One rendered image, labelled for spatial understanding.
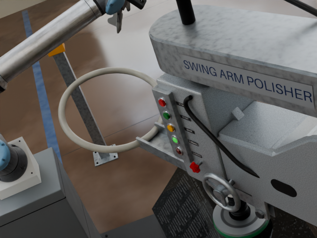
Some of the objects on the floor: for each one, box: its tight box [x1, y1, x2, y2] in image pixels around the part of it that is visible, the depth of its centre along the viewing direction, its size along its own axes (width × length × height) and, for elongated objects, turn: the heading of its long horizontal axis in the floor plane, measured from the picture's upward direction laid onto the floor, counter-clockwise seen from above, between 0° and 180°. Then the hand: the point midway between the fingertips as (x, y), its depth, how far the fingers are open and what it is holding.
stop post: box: [48, 43, 118, 167], centre depth 351 cm, size 20×20×109 cm
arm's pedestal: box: [0, 147, 108, 238], centre depth 263 cm, size 50×50×85 cm
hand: (125, 22), depth 198 cm, fingers open, 14 cm apart
